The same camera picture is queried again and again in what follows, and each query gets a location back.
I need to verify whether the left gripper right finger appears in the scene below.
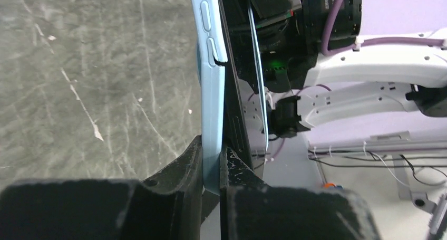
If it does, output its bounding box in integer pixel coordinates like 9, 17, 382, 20
220, 146, 381, 240

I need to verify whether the blue phone case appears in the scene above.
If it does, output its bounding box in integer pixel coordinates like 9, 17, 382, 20
191, 0, 228, 195

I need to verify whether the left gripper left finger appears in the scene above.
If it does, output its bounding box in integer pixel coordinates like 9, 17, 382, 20
1, 136, 202, 239

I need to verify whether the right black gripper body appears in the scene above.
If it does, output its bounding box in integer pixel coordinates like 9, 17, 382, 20
254, 0, 362, 92

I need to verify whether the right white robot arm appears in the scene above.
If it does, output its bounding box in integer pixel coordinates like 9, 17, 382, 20
237, 0, 446, 138

